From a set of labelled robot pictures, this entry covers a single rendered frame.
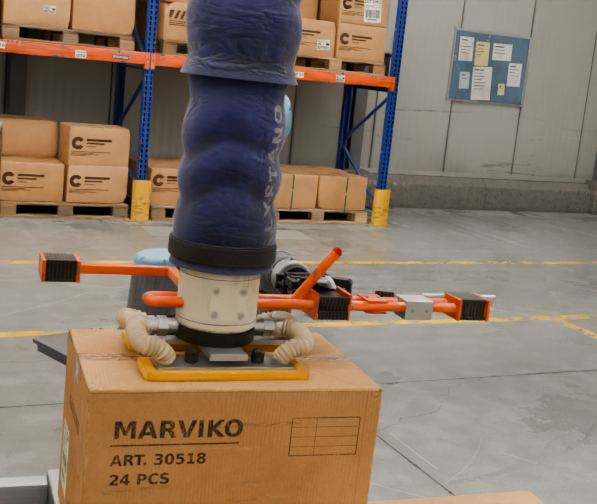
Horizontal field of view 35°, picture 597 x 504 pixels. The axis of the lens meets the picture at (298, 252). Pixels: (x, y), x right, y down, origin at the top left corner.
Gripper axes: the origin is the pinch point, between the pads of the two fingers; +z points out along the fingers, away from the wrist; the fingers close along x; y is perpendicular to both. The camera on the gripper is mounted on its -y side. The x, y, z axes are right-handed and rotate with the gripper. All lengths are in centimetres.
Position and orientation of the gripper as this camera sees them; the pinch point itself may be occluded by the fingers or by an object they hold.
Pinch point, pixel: (333, 302)
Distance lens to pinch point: 211.9
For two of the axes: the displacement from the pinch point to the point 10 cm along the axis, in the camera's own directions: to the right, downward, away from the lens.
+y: -9.4, -0.3, -3.5
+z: 3.4, 2.1, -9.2
